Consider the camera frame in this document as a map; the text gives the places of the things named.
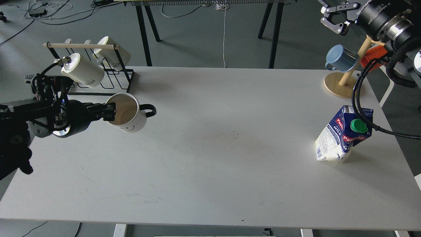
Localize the wooden mug tree stand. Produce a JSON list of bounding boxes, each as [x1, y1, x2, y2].
[[324, 36, 385, 98]]

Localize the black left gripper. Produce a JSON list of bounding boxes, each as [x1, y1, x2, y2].
[[52, 100, 116, 138]]

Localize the white ribbed mug front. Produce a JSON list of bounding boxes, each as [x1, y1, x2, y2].
[[61, 53, 104, 88]]

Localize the blue enamel mug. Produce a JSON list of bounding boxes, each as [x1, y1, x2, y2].
[[325, 44, 359, 73]]

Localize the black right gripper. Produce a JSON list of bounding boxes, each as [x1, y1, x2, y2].
[[318, 0, 413, 41]]

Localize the black wire mug rack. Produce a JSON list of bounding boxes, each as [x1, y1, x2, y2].
[[43, 39, 135, 96]]

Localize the white smiley face mug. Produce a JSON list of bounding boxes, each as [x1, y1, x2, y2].
[[106, 92, 157, 133]]

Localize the blue white milk carton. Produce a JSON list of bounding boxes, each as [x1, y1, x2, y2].
[[315, 105, 372, 163]]

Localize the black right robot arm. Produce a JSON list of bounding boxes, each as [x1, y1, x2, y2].
[[320, 0, 420, 140]]

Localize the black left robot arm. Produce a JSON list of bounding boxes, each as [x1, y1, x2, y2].
[[0, 57, 117, 179]]

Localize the orange red mug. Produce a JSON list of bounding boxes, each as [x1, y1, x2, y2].
[[360, 45, 387, 68]]

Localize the white chair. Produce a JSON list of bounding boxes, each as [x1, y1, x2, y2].
[[378, 64, 395, 107]]

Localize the white hanging cable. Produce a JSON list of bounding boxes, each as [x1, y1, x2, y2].
[[215, 3, 229, 68]]

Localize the black floor cables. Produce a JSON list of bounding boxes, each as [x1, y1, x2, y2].
[[0, 0, 112, 45]]

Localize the black trestle table legs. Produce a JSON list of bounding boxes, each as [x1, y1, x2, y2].
[[124, 0, 287, 69]]

